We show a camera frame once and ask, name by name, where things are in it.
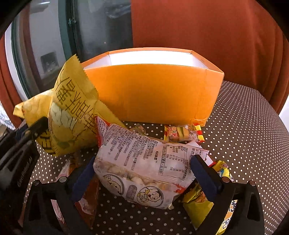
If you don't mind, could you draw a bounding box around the red clear snack packet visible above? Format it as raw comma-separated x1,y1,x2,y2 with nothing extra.
56,156,99,229

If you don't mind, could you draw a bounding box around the yellow cartoon snack packet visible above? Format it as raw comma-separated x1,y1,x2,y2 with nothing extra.
182,160,237,234

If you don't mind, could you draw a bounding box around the orange cardboard box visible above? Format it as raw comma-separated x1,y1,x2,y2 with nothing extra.
82,48,224,126

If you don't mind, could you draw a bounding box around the large yellow chip bag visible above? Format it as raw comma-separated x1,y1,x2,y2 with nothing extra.
13,55,123,156

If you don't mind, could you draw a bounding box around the green framed glass door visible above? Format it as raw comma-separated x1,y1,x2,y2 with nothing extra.
4,1,133,100

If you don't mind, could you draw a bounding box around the small burger gummy packet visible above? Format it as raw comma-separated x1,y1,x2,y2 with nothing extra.
164,124,205,143

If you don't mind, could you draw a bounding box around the left orange curtain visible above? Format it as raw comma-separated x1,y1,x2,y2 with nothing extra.
0,36,22,128

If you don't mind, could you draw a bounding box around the brown polka dot tablecloth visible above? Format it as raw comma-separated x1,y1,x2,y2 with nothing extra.
18,80,289,235

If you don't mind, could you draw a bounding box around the white red snack bag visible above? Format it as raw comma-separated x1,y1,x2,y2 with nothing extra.
93,116,213,209

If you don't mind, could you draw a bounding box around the orange red curtain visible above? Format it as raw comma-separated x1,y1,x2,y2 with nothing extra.
131,1,288,113

